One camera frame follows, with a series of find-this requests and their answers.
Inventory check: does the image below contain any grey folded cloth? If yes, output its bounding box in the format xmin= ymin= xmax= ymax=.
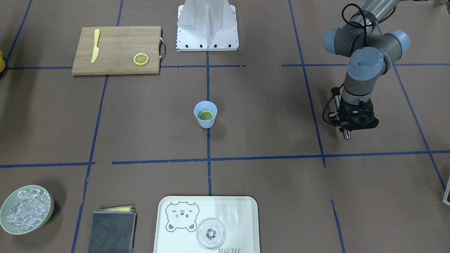
xmin=88 ymin=206 xmax=137 ymax=253

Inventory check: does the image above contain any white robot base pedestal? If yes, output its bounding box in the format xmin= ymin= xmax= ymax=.
xmin=176 ymin=0 xmax=239 ymax=51

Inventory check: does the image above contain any white bear tray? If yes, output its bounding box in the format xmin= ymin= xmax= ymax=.
xmin=153 ymin=196 xmax=261 ymax=253

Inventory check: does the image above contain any steel muddler black tip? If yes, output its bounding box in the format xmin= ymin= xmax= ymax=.
xmin=331 ymin=87 xmax=351 ymax=140

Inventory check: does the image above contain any clear glass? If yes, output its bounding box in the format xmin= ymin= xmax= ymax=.
xmin=197 ymin=218 xmax=226 ymax=250

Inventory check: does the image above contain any whole lemons pile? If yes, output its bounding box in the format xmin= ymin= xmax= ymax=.
xmin=0 ymin=50 xmax=6 ymax=73

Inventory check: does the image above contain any green bowl of ice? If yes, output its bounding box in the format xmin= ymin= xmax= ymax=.
xmin=1 ymin=185 xmax=54 ymax=235

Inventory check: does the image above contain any light blue paper cup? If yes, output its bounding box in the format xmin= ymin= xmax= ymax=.
xmin=193 ymin=101 xmax=218 ymax=129

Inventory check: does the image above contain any bamboo cutting board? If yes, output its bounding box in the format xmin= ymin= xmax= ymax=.
xmin=72 ymin=26 xmax=165 ymax=76

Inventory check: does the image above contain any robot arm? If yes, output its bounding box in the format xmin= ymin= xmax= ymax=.
xmin=322 ymin=0 xmax=411 ymax=139

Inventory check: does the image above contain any yellow plastic knife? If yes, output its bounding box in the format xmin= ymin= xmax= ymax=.
xmin=91 ymin=28 xmax=101 ymax=64

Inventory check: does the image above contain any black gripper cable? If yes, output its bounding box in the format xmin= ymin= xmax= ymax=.
xmin=322 ymin=3 xmax=377 ymax=126

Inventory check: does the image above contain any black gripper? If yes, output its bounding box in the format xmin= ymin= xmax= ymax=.
xmin=328 ymin=99 xmax=379 ymax=131

